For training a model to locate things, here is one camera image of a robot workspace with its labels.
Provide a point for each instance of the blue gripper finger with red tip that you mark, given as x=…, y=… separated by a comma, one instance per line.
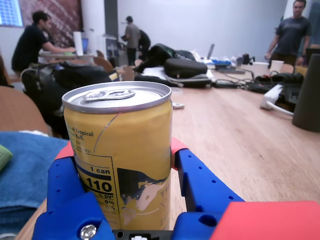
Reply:
x=200, y=182
x=65, y=205

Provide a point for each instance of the yellow drink can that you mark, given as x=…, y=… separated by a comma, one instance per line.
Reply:
x=130, y=150

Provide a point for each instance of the blue towel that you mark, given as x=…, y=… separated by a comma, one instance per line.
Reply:
x=27, y=175

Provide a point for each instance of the green cloth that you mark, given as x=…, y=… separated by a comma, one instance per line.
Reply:
x=4, y=156

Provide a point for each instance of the small white puck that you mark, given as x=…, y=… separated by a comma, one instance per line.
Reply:
x=178, y=105

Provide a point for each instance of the black charger brick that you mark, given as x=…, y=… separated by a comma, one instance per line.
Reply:
x=225, y=83

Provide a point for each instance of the black hard case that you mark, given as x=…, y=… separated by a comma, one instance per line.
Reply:
x=185, y=67

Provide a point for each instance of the black flat box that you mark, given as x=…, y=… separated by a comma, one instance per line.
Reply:
x=291, y=93

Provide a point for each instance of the black backpack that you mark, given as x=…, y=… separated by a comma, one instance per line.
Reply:
x=65, y=77

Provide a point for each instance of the open grey laptop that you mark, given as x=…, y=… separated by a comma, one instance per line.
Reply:
x=211, y=51

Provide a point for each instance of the black bags on table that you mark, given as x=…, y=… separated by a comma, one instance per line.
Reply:
x=160, y=53

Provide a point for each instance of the white paper cup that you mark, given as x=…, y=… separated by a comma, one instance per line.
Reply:
x=277, y=66

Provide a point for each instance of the dark grey tumbler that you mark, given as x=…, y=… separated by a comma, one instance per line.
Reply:
x=308, y=95

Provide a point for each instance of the bent person black clothes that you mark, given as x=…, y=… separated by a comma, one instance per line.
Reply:
x=145, y=42

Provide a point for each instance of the seated man black shirt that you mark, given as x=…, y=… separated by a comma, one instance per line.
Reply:
x=30, y=47

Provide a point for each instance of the white paper roll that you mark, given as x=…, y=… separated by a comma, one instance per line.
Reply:
x=78, y=43

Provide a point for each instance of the standing person grey shirt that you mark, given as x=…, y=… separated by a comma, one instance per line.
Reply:
x=132, y=35

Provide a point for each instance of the standing man dark t-shirt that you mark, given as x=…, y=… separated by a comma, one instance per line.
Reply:
x=291, y=32

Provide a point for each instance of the red camera mount bracket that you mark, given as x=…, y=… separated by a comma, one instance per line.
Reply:
x=270, y=222

